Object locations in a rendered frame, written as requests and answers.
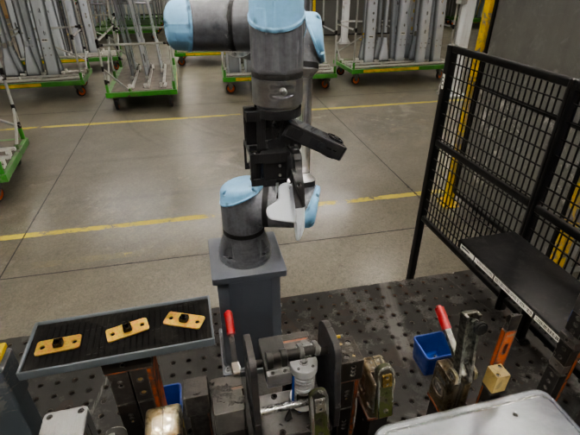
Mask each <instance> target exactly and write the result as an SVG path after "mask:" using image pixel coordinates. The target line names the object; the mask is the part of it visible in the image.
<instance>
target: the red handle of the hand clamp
mask: <svg viewBox="0 0 580 435"><path fill-rule="evenodd" d="M436 307H437V308H435V312H436V314H437V317H438V322H439V323H440V326H441V329H442V331H443V332H444V336H445V338H446V341H447V343H448V346H449V349H450V352H451V355H452V358H453V361H454V357H455V351H456V344H457V343H456V340H455V338H454V335H453V333H452V330H451V324H450V321H449V319H448V316H447V314H446V311H445V308H444V306H441V305H439V306H436ZM467 375H468V371H467V370H466V368H465V366H464V365H463V371H462V377H465V376H467Z"/></svg>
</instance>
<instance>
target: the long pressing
mask: <svg viewBox="0 0 580 435"><path fill-rule="evenodd" d="M513 413H517V414H518V417H515V416H514V415H513ZM375 435H580V427H579V426H578V425H577V424H576V422H575V421H574V420H573V419H572V418H571V417H570V416H569V414H568V413H567V412H566V411H565V410H564V409H563V408H562V407H561V406H560V405H559V404H558V403H557V402H556V401H555V400H554V399H553V398H552V397H551V396H550V395H549V394H548V393H547V392H545V391H542V390H538V389H532V390H527V391H524V392H520V393H517V394H510V395H506V396H502V397H499V398H495V399H492V400H485V401H481V402H477V403H474V404H470V405H467V406H462V407H456V408H452V409H449V410H445V411H442V412H437V413H431V414H427V415H424V416H420V417H417V418H412V419H406V420H402V421H399V422H395V423H391V424H387V425H384V426H381V427H380V428H379V429H378V430H377V431H376V432H375Z"/></svg>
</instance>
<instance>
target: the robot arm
mask: <svg viewBox="0 0 580 435"><path fill-rule="evenodd" d="M163 21H164V30H165V35H166V37H167V42H168V44H169V45H170V47H171V48H173V49H174V50H180V51H188V52H189V53H190V52H191V51H208V52H213V51H215V52H226V53H227V54H228V55H230V56H232V57H237V58H242V59H246V60H251V82H252V102H253V103H254V105H251V106H243V127H244V140H243V151H244V166H245V169H250V175H244V176H239V177H236V178H234V179H231V180H228V181H227V182H225V183H224V184H223V185H222V187H221V189H220V200H219V204H220V205H221V215H222V224H223V236H222V239H221V243H220V245H219V250H218V252H219V259H220V261H221V262H222V263H223V264H224V265H225V266H227V267H229V268H234V269H252V268H257V267H260V266H261V265H263V264H264V263H266V262H267V261H268V260H269V258H270V256H271V244H270V242H269V240H268V237H267V234H266V232H265V230H264V227H277V228H294V231H295V238H296V241H299V240H300V238H301V236H302V234H303V231H304V228H310V227H312V226H313V225H314V223H315V219H316V215H317V210H318V201H319V194H320V186H318V185H315V178H314V177H313V176H312V175H311V174H310V150H311V149H313V150H315V151H317V152H319V153H321V154H322V155H324V156H326V157H328V158H331V159H335V160H337V161H340V160H341V159H342V157H343V156H344V153H345V152H346V150H347V148H346V147H345V146H344V142H343V140H342V139H341V138H339V137H338V136H335V135H333V134H331V133H329V134H328V133H326V132H324V131H322V130H320V129H317V128H315V127H313V126H311V120H312V77H313V76H314V75H315V74H316V73H317V72H318V64H322V63H324V62H325V47H324V37H323V28H322V21H321V17H320V15H319V14H318V13H317V12H313V11H305V9H304V0H172V1H169V2H168V3H167V5H166V7H165V9H164V16H163ZM246 149H247V151H248V153H249V162H247V155H246ZM250 151H252V152H250Z"/></svg>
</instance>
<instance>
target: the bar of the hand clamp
mask: <svg viewBox="0 0 580 435"><path fill-rule="evenodd" d="M487 330H488V325H487V324H486V323H485V322H483V321H482V314H481V313H480V312H479V311H477V309H473V310H468V311H465V310H462V311H461V313H460V319H459V326H458V333H457V344H456V351H455V357H454V363H453V368H454V369H455V370H456V371H457V373H458V377H459V380H458V383H457V385H459V384H460V382H461V377H462V371H463V365H464V366H465V368H466V370H467V371H468V375H467V376H465V379H466V380H467V381H468V382H471V381H472V376H473V371H474V366H475V360H476V350H477V345H478V338H479V336H481V335H483V334H485V333H486V332H487Z"/></svg>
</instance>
